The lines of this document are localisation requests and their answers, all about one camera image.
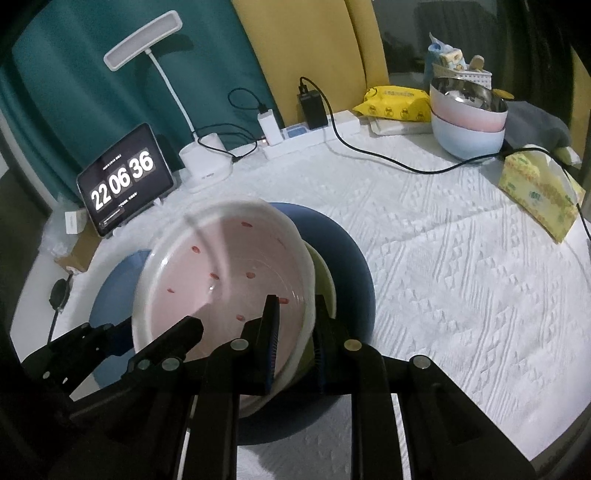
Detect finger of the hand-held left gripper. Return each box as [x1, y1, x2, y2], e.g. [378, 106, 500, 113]
[22, 318, 136, 397]
[126, 315, 205, 374]

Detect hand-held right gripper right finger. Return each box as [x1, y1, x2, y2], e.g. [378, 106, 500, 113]
[314, 294, 539, 480]

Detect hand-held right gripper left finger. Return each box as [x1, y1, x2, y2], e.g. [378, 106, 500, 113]
[139, 295, 282, 480]

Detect blue plate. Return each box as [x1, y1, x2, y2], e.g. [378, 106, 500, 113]
[89, 249, 153, 393]

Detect cream bowl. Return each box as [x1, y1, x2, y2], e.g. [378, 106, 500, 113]
[277, 244, 338, 393]

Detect pink spotted white bowl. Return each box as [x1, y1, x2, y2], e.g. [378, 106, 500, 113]
[131, 199, 317, 414]

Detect dark blue bowl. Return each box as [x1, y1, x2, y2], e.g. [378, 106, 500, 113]
[235, 202, 376, 446]

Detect black round plug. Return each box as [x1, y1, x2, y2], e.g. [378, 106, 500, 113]
[48, 276, 75, 344]

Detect cardboard box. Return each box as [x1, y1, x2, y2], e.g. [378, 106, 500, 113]
[54, 226, 100, 273]

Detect white tablecloth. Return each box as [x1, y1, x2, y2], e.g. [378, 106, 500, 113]
[9, 108, 591, 480]

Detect tablet showing clock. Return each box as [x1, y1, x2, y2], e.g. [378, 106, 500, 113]
[76, 122, 175, 238]

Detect white desk lamp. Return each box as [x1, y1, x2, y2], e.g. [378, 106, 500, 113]
[103, 11, 234, 193]

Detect white charger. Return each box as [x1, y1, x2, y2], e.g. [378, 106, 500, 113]
[257, 109, 282, 146]

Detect white power strip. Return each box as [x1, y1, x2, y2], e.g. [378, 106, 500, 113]
[263, 110, 361, 160]

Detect black charger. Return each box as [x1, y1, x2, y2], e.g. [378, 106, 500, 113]
[297, 90, 328, 130]

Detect flat white packet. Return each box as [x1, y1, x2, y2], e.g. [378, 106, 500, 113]
[368, 117, 435, 138]

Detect light blue bowl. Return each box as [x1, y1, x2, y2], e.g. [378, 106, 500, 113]
[431, 113, 506, 161]

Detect yellow wet wipes packet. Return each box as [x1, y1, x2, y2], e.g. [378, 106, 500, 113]
[353, 86, 431, 123]

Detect yellow tissue box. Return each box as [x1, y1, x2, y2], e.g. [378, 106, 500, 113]
[499, 150, 586, 244]

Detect teal curtain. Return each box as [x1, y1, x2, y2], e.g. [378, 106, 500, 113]
[0, 0, 278, 204]

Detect pink steel-lined bowl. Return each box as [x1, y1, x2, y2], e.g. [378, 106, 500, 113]
[429, 76, 509, 132]

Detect yellow curtain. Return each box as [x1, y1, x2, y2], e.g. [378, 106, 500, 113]
[231, 0, 389, 125]

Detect grey cloth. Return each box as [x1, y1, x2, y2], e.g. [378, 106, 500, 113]
[501, 100, 573, 151]

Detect white perforated basket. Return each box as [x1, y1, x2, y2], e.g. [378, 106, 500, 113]
[431, 65, 494, 89]

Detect blue packet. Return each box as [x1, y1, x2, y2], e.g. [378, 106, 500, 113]
[425, 32, 455, 79]

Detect long black cable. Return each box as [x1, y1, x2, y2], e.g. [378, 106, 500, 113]
[298, 77, 591, 245]

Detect black lamp cable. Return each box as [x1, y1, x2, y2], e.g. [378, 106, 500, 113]
[196, 87, 274, 163]

